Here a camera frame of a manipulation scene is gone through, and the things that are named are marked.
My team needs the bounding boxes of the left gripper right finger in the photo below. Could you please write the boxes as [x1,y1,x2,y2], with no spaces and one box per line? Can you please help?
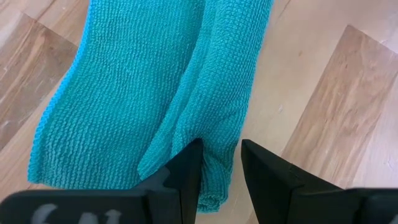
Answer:
[241,139,398,224]

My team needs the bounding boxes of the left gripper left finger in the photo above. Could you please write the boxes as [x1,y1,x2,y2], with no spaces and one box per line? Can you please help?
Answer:
[0,139,205,224]

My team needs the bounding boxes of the teal microfiber towel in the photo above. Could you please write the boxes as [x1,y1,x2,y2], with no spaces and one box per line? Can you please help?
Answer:
[27,0,274,214]

